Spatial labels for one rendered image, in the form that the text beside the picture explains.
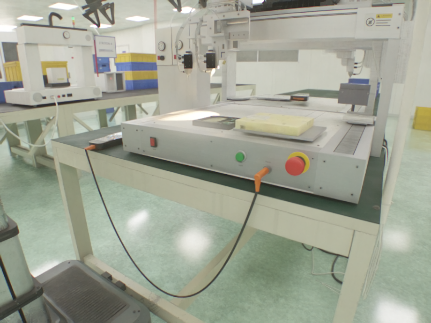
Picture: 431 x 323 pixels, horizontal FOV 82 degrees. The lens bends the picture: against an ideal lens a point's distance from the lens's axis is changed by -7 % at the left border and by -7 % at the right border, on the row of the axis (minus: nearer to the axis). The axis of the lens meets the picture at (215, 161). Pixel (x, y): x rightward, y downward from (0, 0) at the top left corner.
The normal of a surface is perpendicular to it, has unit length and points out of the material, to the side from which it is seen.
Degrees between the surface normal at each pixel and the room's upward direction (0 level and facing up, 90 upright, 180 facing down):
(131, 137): 90
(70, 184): 90
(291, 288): 0
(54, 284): 0
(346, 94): 90
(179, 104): 90
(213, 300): 0
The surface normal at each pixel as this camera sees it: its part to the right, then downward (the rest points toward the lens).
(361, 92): -0.54, 0.27
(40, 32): 0.84, 0.18
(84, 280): 0.00, -0.95
